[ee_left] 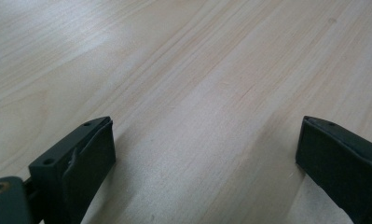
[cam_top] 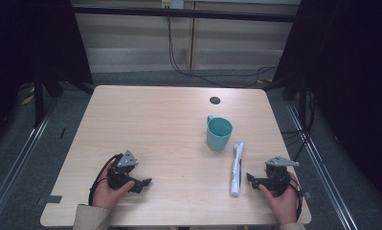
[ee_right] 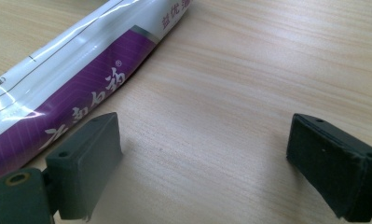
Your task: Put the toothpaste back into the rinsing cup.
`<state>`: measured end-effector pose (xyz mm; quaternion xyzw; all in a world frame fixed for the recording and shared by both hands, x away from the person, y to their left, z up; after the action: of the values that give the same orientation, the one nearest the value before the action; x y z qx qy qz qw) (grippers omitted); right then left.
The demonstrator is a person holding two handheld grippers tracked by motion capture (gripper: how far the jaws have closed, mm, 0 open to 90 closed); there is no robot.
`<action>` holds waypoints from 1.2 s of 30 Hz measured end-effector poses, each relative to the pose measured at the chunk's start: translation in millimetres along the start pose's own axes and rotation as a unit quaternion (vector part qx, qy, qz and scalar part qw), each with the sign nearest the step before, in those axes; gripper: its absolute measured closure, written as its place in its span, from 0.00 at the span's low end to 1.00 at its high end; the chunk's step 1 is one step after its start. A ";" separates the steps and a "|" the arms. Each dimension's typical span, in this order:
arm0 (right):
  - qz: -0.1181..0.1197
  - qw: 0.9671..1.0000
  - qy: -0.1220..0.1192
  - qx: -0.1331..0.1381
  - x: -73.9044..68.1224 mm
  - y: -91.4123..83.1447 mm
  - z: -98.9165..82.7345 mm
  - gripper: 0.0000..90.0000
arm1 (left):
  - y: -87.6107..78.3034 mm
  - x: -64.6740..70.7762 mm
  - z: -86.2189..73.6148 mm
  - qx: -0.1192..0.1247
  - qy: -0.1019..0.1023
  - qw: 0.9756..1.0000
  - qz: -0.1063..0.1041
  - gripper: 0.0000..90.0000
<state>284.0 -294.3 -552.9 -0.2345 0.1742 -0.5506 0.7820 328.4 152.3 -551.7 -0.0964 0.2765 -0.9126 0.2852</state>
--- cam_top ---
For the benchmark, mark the white toothpaste tube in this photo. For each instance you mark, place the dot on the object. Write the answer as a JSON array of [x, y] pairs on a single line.
[[237, 169]]

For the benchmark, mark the metal floor rail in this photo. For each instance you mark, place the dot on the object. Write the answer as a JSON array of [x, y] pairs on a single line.
[[319, 172], [16, 166]]

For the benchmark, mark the teal cup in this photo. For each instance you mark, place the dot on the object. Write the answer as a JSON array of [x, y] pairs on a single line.
[[218, 135]]

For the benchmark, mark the dark round table grommet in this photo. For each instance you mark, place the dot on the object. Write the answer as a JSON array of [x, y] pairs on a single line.
[[215, 100]]

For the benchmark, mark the black metal stand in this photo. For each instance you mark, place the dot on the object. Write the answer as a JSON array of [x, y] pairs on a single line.
[[303, 102], [38, 99]]

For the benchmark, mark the black curtain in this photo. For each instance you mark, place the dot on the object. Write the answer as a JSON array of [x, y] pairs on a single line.
[[26, 41], [348, 80]]

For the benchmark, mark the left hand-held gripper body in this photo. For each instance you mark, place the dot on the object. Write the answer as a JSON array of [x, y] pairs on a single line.
[[121, 179]]

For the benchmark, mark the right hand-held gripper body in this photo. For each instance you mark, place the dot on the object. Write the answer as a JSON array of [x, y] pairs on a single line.
[[278, 179]]

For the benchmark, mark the person's right hand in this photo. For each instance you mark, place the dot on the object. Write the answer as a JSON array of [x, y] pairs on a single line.
[[282, 206]]

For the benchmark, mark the person's left hand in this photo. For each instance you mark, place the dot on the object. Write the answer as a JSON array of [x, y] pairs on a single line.
[[105, 195]]

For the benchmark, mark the black horizontal bar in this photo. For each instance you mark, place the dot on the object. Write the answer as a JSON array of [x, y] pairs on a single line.
[[185, 13]]

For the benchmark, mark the white wall power outlet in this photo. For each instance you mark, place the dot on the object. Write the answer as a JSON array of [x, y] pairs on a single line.
[[172, 4]]

